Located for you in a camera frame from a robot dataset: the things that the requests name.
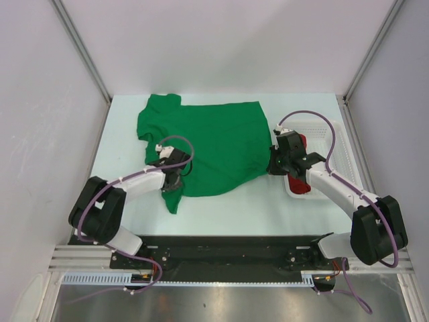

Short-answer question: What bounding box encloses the aluminium rail frame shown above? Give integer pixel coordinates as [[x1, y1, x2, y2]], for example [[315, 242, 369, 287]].
[[48, 245, 428, 321]]

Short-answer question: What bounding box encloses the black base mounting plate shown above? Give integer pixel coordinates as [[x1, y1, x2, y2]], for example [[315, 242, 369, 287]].
[[68, 233, 351, 284]]

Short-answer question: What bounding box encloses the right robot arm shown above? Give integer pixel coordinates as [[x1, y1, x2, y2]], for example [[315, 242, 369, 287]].
[[267, 129, 408, 269]]

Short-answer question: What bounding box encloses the white perforated plastic basket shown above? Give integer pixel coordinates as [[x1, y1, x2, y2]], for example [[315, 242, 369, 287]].
[[282, 119, 362, 201]]

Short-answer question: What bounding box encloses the aluminium corner post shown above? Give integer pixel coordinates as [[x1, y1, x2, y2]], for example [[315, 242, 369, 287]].
[[50, 0, 113, 103], [345, 0, 406, 101]]

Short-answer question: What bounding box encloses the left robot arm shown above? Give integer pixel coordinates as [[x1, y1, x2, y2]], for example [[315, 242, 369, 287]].
[[68, 145, 193, 268]]

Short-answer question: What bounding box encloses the purple cable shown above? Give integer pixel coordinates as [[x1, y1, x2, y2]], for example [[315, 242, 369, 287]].
[[76, 135, 196, 242], [278, 109, 402, 268]]

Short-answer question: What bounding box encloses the left aluminium corner post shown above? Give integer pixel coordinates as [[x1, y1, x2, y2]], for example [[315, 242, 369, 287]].
[[50, 0, 113, 103]]

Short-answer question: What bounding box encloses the right aluminium corner post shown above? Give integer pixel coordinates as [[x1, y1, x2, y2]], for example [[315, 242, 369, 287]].
[[345, 0, 406, 101]]

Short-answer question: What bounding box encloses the green t shirt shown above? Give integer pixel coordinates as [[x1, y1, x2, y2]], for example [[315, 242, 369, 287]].
[[137, 94, 271, 214]]

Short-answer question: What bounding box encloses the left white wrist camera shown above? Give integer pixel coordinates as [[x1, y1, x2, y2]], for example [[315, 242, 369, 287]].
[[155, 144, 175, 159]]

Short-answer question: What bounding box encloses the rolled red t shirt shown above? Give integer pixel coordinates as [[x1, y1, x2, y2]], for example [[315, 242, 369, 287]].
[[288, 133, 312, 196]]

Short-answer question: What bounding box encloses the white slotted cable duct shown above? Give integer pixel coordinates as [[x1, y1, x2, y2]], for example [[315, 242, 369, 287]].
[[62, 272, 334, 288]]

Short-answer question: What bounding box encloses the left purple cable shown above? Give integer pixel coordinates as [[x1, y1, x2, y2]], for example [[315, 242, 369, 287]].
[[76, 135, 196, 242]]

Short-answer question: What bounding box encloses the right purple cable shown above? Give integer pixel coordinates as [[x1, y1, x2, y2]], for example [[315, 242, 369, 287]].
[[278, 109, 402, 268]]

